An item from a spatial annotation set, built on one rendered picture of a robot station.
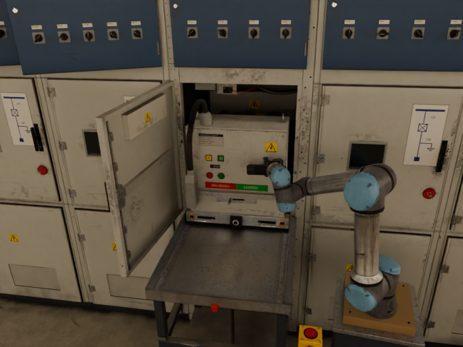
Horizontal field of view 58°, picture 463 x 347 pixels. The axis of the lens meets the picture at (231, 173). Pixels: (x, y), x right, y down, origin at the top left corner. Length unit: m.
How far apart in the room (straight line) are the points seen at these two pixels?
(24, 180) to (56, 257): 0.55
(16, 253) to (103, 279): 0.60
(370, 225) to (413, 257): 0.99
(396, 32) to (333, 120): 0.46
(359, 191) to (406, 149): 0.76
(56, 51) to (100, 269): 1.40
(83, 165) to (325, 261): 1.47
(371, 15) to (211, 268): 1.30
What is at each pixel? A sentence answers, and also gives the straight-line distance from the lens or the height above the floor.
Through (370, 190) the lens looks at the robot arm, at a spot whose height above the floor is 1.41.
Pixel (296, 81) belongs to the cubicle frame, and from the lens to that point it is 2.03.
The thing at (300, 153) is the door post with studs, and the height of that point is 1.22.
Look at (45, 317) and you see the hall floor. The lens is 3.20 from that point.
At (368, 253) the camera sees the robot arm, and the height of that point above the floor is 1.15.
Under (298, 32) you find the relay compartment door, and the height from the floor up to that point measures 1.81.
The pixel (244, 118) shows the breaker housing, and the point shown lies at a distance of 2.12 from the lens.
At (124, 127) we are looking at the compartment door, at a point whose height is 1.49.
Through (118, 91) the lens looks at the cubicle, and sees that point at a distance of 2.23.
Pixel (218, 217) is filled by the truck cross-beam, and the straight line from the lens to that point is 2.19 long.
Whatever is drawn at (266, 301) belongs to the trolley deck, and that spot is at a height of 0.85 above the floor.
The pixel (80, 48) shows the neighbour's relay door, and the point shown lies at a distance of 2.11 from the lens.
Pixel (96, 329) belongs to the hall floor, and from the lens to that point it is 2.99.
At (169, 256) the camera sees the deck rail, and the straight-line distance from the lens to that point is 2.03.
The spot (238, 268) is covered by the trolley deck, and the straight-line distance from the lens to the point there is 1.93.
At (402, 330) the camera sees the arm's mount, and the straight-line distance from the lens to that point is 1.88.
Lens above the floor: 2.05
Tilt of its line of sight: 25 degrees down
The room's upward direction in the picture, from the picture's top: 1 degrees counter-clockwise
